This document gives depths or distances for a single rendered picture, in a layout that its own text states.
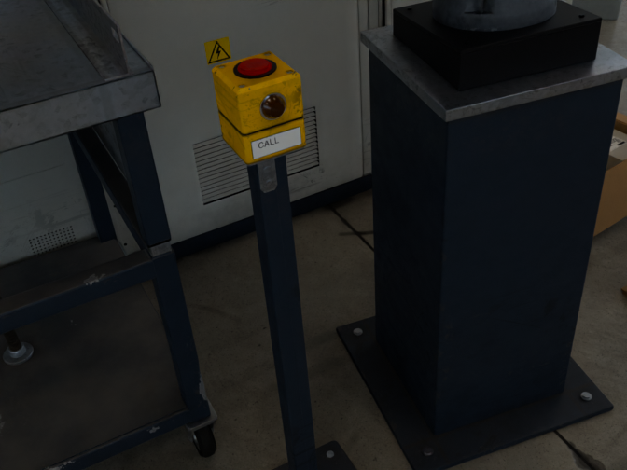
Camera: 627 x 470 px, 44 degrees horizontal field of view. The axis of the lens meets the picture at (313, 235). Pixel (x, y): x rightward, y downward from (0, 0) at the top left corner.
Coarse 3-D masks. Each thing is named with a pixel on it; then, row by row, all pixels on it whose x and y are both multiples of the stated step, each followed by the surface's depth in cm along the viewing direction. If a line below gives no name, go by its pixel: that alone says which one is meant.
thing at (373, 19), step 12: (372, 0) 195; (384, 0) 196; (396, 0) 196; (408, 0) 198; (420, 0) 200; (564, 0) 224; (372, 12) 197; (384, 12) 198; (372, 24) 199; (384, 24) 200
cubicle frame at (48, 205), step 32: (0, 160) 171; (32, 160) 174; (64, 160) 178; (0, 192) 174; (32, 192) 178; (64, 192) 182; (0, 224) 178; (32, 224) 182; (64, 224) 186; (0, 256) 183; (32, 256) 187
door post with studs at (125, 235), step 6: (96, 132) 178; (114, 204) 190; (120, 216) 193; (120, 222) 194; (120, 228) 195; (126, 228) 196; (126, 234) 197; (126, 240) 197; (132, 240) 198; (126, 246) 198; (132, 246) 199; (138, 246) 200; (126, 252) 199; (132, 252) 200
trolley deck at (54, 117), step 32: (0, 0) 130; (32, 0) 129; (0, 32) 118; (32, 32) 117; (64, 32) 116; (0, 64) 108; (32, 64) 108; (64, 64) 107; (0, 96) 100; (32, 96) 100; (64, 96) 100; (96, 96) 102; (128, 96) 104; (0, 128) 98; (32, 128) 100; (64, 128) 102
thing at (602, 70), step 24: (384, 48) 127; (408, 48) 126; (600, 48) 122; (408, 72) 120; (432, 72) 119; (552, 72) 116; (576, 72) 116; (600, 72) 115; (624, 72) 116; (432, 96) 113; (456, 96) 112; (480, 96) 112; (504, 96) 111; (528, 96) 113
